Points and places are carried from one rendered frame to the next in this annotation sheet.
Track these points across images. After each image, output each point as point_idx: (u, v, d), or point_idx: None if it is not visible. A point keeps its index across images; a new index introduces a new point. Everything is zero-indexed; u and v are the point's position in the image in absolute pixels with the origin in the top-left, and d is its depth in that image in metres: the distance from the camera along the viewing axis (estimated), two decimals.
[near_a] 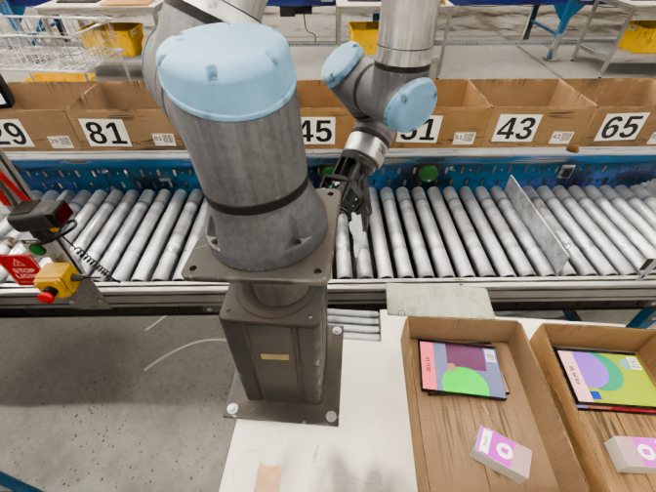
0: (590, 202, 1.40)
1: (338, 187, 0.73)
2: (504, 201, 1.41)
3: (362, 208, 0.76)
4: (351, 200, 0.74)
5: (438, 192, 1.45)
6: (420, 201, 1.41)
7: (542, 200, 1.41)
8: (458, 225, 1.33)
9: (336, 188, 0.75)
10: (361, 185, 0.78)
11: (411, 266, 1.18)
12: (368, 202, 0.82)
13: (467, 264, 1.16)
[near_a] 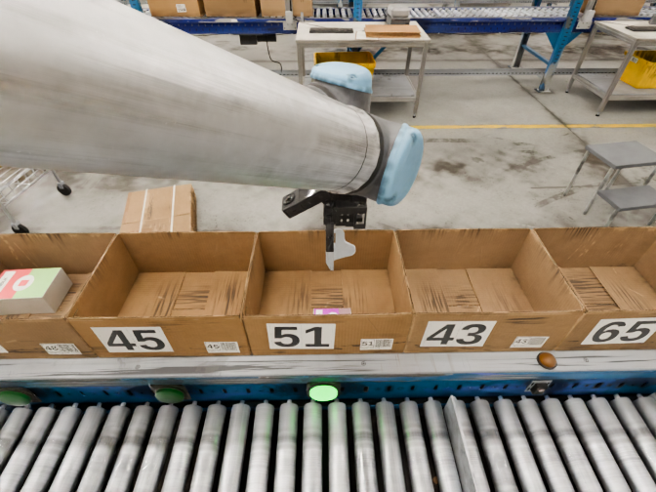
0: (573, 447, 0.89)
1: None
2: (438, 442, 0.90)
3: None
4: None
5: (342, 417, 0.94)
6: (307, 442, 0.90)
7: (499, 440, 0.90)
8: None
9: None
10: None
11: None
12: None
13: None
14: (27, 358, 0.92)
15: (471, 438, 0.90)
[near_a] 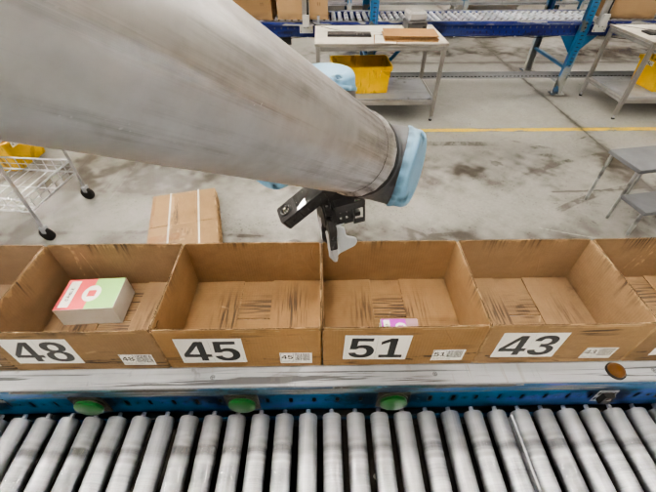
0: (642, 457, 0.90)
1: None
2: (509, 452, 0.91)
3: None
4: None
5: (410, 426, 0.95)
6: (379, 452, 0.91)
7: (568, 449, 0.91)
8: None
9: None
10: None
11: None
12: (297, 198, 0.69)
13: None
14: (102, 368, 0.93)
15: (541, 447, 0.92)
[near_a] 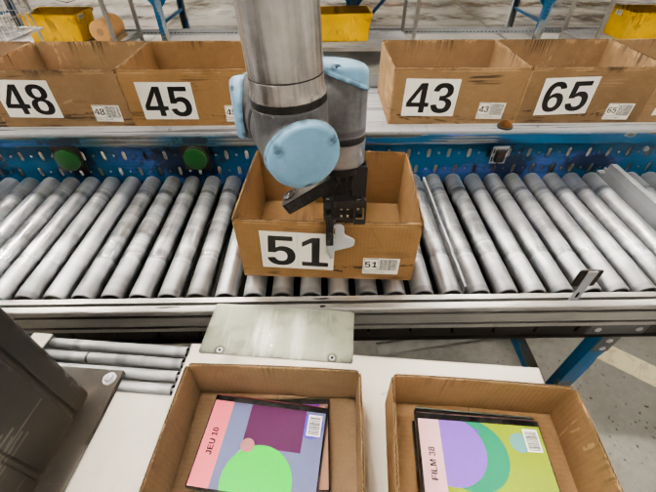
0: (526, 194, 1.08)
1: None
2: None
3: None
4: None
5: None
6: None
7: (466, 191, 1.10)
8: None
9: None
10: None
11: (266, 278, 0.86)
12: None
13: None
14: None
15: (443, 190, 1.10)
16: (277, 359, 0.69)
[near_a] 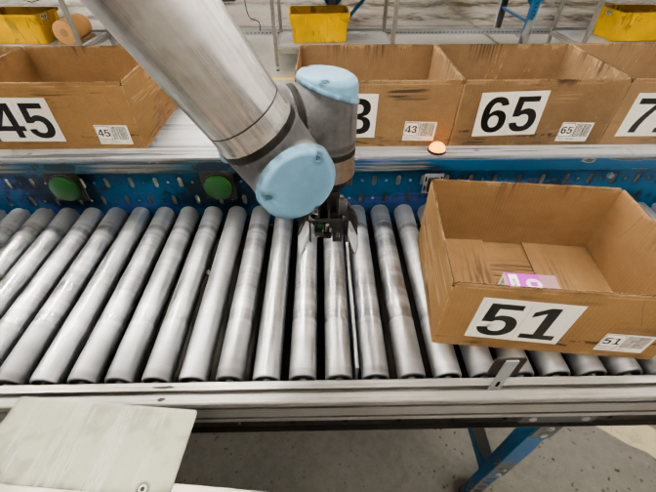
0: None
1: (333, 228, 0.65)
2: None
3: (350, 215, 0.70)
4: None
5: (244, 224, 0.97)
6: (211, 232, 0.91)
7: (379, 229, 0.91)
8: (257, 269, 0.82)
9: (325, 223, 0.66)
10: None
11: (108, 356, 0.68)
12: None
13: (212, 359, 0.67)
14: None
15: None
16: (66, 491, 0.50)
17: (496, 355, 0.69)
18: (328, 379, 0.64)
